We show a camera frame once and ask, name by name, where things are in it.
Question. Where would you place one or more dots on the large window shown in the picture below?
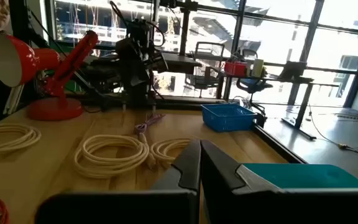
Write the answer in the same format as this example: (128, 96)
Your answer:
(275, 40)

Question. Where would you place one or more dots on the gray office chair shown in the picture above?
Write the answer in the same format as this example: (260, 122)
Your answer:
(208, 81)

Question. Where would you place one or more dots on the teal plastic bin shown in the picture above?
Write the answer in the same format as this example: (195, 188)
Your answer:
(306, 175)

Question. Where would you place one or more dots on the dark background desk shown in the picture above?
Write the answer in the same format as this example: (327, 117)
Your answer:
(304, 102)

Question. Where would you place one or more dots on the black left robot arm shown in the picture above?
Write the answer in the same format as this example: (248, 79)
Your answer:
(138, 96)

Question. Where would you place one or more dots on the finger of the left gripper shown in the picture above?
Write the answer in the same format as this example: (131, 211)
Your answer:
(145, 77)
(135, 77)

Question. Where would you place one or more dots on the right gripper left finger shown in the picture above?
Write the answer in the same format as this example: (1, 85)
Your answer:
(185, 174)

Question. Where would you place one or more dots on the pale cup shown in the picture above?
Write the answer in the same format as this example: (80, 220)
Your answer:
(257, 68)

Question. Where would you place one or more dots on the red desk lamp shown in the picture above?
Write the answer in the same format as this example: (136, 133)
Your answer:
(51, 109)

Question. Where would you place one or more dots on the red container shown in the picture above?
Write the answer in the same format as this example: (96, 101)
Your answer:
(235, 69)

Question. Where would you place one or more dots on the blue mesh plastic basket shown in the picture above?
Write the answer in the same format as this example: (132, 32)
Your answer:
(228, 119)

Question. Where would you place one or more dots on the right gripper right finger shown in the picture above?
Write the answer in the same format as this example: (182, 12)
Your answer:
(219, 186)

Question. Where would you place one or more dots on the dark laptop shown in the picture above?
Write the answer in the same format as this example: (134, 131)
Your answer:
(292, 71)

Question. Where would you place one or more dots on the blue office chair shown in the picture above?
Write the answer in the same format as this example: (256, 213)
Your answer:
(253, 84)

